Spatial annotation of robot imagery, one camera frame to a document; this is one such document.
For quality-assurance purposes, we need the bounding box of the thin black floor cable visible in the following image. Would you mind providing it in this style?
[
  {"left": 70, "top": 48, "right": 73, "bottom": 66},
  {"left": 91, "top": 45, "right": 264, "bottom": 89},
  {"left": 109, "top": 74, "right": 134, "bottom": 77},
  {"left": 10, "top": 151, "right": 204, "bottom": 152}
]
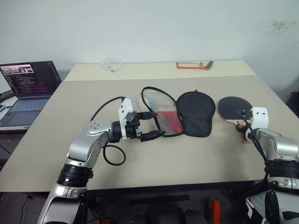
[{"left": 19, "top": 195, "right": 33, "bottom": 224}]

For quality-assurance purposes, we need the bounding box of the clear plastic container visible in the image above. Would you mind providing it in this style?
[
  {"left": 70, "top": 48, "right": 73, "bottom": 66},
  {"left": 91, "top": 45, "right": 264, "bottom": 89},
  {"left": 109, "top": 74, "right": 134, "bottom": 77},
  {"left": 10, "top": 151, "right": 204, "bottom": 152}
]
[{"left": 101, "top": 56, "right": 124, "bottom": 73}]

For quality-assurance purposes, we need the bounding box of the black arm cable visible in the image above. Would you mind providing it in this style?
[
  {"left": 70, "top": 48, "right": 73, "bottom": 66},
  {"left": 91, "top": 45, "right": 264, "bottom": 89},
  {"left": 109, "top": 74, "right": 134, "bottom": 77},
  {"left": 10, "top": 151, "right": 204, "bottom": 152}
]
[
  {"left": 237, "top": 111, "right": 269, "bottom": 182},
  {"left": 90, "top": 96, "right": 127, "bottom": 166}
]

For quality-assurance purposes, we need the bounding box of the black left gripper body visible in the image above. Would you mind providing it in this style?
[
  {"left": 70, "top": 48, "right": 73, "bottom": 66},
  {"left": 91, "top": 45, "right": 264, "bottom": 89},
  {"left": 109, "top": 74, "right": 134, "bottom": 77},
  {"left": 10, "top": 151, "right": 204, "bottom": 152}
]
[{"left": 124, "top": 112, "right": 143, "bottom": 141}]

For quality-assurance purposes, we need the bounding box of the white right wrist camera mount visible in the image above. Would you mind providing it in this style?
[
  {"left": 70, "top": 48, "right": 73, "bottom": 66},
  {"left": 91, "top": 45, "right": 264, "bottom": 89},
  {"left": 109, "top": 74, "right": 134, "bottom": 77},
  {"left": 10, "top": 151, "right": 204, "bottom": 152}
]
[{"left": 249, "top": 106, "right": 269, "bottom": 129}]

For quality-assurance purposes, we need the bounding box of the black and clear paddle case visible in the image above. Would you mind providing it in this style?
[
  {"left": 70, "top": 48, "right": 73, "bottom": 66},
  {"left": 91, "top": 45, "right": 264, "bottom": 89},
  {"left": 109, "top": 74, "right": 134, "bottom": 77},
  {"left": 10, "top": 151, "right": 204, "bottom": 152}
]
[{"left": 139, "top": 86, "right": 216, "bottom": 139}]

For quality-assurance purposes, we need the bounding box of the red tool under table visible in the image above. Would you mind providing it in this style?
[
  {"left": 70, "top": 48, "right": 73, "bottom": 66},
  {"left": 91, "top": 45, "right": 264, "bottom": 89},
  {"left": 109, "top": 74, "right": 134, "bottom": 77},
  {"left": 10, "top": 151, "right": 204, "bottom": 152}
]
[{"left": 208, "top": 199, "right": 221, "bottom": 224}]

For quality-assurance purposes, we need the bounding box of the open grey laptop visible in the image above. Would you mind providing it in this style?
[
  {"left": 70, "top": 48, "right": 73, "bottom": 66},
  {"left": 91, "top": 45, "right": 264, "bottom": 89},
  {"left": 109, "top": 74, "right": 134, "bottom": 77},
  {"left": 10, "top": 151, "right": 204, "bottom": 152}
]
[{"left": 0, "top": 61, "right": 63, "bottom": 128}]

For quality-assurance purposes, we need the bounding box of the orange hacksaw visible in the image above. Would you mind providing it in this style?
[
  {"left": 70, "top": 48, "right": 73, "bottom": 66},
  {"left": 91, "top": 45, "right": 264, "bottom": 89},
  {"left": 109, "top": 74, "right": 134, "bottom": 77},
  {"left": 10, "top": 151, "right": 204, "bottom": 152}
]
[{"left": 175, "top": 61, "right": 214, "bottom": 70}]

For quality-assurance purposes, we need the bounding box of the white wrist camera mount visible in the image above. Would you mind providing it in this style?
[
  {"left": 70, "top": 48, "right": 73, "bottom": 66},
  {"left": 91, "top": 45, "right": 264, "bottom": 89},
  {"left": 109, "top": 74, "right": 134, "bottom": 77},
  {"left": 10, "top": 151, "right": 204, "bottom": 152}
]
[
  {"left": 249, "top": 106, "right": 269, "bottom": 129},
  {"left": 117, "top": 98, "right": 141, "bottom": 141}
]

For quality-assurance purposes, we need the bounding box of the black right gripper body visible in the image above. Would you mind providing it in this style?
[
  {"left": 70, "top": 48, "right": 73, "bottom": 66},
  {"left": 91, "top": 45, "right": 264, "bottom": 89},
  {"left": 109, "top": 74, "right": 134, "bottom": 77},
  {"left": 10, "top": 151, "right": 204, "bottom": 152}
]
[{"left": 243, "top": 117, "right": 255, "bottom": 138}]

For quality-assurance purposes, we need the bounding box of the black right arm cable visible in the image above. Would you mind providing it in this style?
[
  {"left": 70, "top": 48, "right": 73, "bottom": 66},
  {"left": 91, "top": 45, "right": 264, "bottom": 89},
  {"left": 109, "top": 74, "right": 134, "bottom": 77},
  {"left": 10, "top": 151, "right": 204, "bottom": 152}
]
[{"left": 237, "top": 111, "right": 269, "bottom": 182}]

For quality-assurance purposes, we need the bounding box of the dark rounded shape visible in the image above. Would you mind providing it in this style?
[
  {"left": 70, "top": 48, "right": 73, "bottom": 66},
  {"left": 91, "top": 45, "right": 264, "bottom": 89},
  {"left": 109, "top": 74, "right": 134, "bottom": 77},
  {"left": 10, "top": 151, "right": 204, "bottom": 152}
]
[
  {"left": 126, "top": 211, "right": 165, "bottom": 224},
  {"left": 184, "top": 208, "right": 206, "bottom": 224}
]

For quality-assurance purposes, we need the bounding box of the black table tennis paddle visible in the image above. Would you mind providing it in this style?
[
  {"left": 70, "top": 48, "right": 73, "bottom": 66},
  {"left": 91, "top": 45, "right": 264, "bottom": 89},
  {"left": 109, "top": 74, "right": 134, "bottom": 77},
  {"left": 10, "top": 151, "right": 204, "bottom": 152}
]
[{"left": 216, "top": 95, "right": 254, "bottom": 145}]

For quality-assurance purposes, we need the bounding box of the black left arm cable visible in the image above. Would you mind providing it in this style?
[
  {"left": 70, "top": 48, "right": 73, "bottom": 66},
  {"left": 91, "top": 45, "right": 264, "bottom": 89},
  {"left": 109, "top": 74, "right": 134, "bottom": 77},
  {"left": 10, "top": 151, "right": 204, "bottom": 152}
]
[{"left": 90, "top": 96, "right": 127, "bottom": 166}]

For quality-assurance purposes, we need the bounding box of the black object beside table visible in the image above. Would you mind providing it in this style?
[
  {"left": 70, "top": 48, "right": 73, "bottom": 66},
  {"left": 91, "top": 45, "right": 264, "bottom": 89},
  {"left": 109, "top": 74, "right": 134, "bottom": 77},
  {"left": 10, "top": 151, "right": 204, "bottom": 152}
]
[{"left": 285, "top": 90, "right": 299, "bottom": 111}]

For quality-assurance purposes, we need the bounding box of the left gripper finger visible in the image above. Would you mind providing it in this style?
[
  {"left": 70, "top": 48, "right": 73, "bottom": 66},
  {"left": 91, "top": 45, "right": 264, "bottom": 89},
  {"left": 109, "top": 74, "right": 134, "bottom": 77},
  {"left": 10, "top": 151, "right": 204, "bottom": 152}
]
[
  {"left": 139, "top": 112, "right": 158, "bottom": 121},
  {"left": 140, "top": 130, "right": 166, "bottom": 143}
]

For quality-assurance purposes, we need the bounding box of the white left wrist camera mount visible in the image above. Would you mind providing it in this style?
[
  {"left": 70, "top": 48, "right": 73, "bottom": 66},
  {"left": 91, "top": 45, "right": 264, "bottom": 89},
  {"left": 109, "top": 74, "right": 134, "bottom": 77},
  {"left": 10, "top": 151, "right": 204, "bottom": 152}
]
[{"left": 117, "top": 98, "right": 141, "bottom": 141}]

